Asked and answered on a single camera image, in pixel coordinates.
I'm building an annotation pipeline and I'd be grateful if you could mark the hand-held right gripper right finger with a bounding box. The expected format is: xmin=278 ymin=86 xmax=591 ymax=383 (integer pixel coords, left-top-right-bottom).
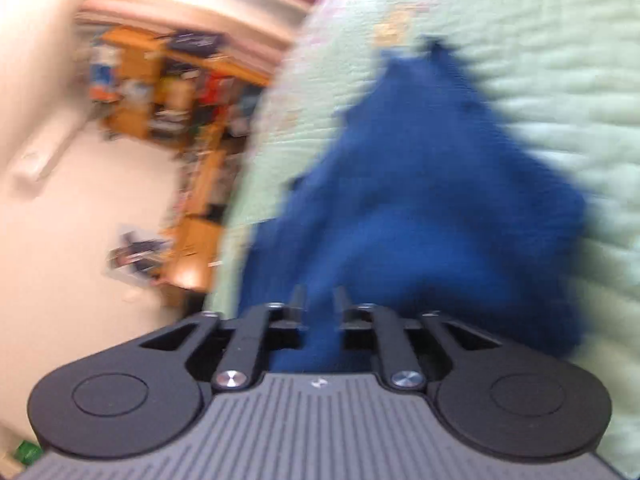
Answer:
xmin=332 ymin=284 xmax=504 ymax=391

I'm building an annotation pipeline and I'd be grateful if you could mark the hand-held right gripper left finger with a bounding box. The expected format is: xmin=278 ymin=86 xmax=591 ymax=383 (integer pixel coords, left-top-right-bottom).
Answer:
xmin=140 ymin=284 xmax=309 ymax=392

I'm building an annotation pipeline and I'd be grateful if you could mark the blue knit sweater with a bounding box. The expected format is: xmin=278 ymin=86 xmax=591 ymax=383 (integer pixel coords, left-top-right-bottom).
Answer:
xmin=235 ymin=35 xmax=589 ymax=377

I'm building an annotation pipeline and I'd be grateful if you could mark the dark hanging bag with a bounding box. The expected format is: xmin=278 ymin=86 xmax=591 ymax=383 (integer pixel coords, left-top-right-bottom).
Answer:
xmin=167 ymin=29 xmax=226 ymax=59

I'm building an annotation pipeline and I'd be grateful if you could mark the wooden bookshelf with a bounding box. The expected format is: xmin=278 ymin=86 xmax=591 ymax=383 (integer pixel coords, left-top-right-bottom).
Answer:
xmin=87 ymin=25 xmax=274 ymax=142

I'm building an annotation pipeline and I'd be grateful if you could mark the white air conditioner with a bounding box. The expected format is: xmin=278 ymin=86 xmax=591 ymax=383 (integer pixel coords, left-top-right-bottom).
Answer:
xmin=12 ymin=105 xmax=91 ymax=191

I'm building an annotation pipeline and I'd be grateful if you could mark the pink curtain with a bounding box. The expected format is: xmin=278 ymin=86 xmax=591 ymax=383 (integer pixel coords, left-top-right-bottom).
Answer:
xmin=80 ymin=0 xmax=322 ymax=77

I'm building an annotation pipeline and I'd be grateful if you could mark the green object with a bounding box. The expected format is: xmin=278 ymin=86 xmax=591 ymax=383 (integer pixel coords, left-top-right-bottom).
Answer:
xmin=15 ymin=439 xmax=45 ymax=466

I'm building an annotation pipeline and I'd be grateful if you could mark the green quilted bedspread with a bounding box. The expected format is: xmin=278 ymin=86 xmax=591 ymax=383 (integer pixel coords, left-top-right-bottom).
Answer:
xmin=202 ymin=0 xmax=640 ymax=462

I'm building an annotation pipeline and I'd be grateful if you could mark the wall poster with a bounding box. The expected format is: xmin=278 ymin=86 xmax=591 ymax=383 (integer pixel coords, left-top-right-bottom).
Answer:
xmin=105 ymin=225 xmax=174 ymax=289

